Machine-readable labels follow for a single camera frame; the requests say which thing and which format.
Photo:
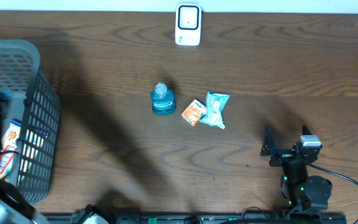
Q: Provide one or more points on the grey plastic mesh basket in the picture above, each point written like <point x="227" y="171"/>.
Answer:
<point x="19" y="71"/>

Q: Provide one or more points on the teal mouthwash bottle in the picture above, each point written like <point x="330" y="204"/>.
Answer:
<point x="163" y="99"/>

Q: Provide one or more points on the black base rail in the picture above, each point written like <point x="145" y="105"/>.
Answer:
<point x="148" y="218"/>

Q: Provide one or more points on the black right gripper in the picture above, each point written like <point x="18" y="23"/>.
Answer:
<point x="268" y="150"/>

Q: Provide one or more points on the green wet wipes pack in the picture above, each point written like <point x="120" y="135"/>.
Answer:
<point x="215" y="103"/>

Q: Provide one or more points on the orange tissue pack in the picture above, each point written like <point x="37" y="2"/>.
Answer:
<point x="194" y="112"/>

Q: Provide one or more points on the red white snack package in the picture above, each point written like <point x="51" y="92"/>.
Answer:
<point x="9" y="149"/>

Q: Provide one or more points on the white barcode scanner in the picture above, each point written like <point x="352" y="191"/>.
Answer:
<point x="188" y="24"/>

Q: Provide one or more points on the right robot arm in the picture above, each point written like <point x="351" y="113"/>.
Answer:
<point x="308" y="195"/>

